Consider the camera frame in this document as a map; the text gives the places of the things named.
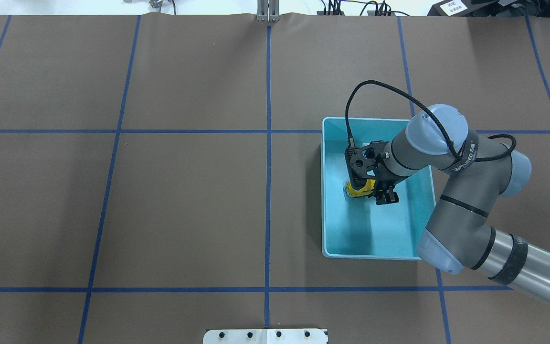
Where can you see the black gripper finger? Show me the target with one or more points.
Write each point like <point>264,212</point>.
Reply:
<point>385,194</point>
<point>362,184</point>

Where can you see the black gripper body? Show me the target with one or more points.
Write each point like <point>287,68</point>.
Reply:
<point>384,186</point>

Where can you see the yellow beetle toy car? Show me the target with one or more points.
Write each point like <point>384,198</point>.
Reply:
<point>367,190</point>

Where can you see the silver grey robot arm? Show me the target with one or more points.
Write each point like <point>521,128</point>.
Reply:
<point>480,170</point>

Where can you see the light blue plastic bin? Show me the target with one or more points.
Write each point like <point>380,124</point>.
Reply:
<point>358,228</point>

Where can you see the aluminium frame post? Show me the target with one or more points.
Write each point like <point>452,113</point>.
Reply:
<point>268,11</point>

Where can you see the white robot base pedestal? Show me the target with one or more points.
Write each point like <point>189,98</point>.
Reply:
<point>267,336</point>

